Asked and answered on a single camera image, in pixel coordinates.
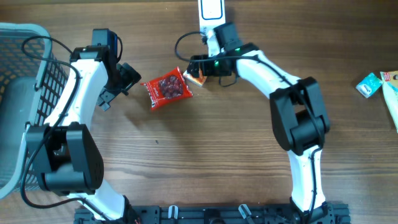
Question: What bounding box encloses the red snack bag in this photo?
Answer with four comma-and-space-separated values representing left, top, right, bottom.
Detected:
141, 67, 193, 110

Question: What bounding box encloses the green tissue pack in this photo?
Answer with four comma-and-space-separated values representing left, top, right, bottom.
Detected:
356, 73, 382, 98

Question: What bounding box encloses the orange small box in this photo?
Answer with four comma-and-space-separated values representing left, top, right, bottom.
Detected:
183, 70, 207, 86

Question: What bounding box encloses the white barcode scanner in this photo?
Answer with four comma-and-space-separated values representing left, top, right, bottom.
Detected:
198, 0, 226, 34

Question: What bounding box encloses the grey plastic mesh basket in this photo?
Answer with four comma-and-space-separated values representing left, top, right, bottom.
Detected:
1, 22, 68, 198

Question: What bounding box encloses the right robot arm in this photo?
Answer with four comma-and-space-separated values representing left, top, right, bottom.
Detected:
187, 43, 330, 223

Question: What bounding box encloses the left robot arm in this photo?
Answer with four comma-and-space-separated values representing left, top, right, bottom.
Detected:
21, 40, 141, 223

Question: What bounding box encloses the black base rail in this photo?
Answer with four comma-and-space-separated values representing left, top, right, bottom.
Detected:
73, 203, 351, 224

